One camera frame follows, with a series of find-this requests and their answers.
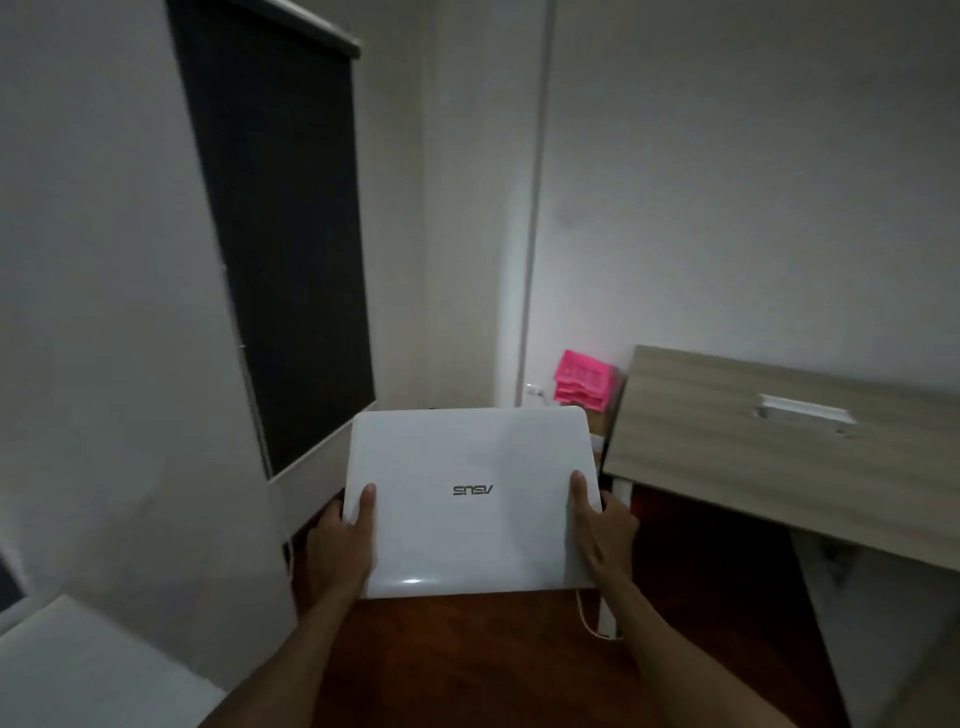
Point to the person's left hand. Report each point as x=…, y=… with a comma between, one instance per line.
x=336, y=551

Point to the person's right hand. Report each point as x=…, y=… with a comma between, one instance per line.
x=606, y=536

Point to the person's left thumb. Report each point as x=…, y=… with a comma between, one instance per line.
x=366, y=514

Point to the person's right thumb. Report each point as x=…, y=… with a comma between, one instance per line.
x=579, y=499

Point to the white laptop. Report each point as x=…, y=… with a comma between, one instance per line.
x=472, y=502

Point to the person's right forearm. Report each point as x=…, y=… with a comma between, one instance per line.
x=686, y=656

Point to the person's left forearm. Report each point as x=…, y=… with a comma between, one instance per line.
x=281, y=664

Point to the brown cardboard box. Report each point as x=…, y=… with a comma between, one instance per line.
x=600, y=416

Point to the pink paper stack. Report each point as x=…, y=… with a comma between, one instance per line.
x=583, y=379

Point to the wooden desk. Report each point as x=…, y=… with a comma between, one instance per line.
x=787, y=450

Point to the dark roller blind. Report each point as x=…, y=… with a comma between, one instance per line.
x=285, y=240

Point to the white furniture top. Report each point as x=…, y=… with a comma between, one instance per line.
x=97, y=667

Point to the white wall socket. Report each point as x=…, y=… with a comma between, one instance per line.
x=535, y=391

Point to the white wall pipe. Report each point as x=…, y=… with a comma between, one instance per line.
x=534, y=202

